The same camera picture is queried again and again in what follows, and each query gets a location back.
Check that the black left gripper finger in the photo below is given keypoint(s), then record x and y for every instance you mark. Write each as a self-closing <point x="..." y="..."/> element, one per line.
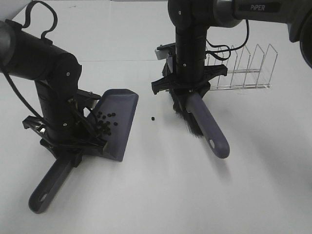
<point x="75" y="157"/>

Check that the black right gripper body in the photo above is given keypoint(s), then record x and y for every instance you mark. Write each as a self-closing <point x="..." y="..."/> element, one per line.
<point x="188" y="63"/>

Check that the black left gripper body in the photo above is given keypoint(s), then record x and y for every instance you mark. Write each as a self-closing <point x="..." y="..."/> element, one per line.
<point x="63" y="125"/>

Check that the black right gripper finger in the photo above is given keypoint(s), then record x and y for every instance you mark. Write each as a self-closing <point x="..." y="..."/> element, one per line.
<point x="180" y="102"/>

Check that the grey brush black bristles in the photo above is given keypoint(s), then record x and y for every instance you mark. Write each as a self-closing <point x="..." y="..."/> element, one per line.
<point x="200" y="121"/>

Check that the pile of coffee beans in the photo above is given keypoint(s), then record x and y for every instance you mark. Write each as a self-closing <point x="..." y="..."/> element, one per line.
<point x="105" y="123"/>

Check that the grey plastic dustpan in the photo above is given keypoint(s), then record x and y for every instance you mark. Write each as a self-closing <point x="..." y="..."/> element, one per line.
<point x="121" y="101"/>

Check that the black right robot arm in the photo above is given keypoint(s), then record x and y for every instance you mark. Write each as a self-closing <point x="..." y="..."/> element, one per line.
<point x="203" y="14"/>

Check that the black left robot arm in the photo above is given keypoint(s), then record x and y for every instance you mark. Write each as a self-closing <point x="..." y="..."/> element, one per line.
<point x="37" y="59"/>

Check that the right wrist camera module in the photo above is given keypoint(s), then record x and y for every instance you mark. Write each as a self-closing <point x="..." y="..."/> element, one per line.
<point x="165" y="51"/>

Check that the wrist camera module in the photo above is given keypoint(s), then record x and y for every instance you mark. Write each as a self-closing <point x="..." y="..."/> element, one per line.
<point x="165" y="51"/>
<point x="87" y="99"/>

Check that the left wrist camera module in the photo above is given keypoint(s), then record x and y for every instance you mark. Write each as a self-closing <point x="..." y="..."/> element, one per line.
<point x="87" y="99"/>

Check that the metal wire rack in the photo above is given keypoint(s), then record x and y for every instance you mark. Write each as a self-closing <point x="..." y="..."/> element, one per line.
<point x="247" y="69"/>

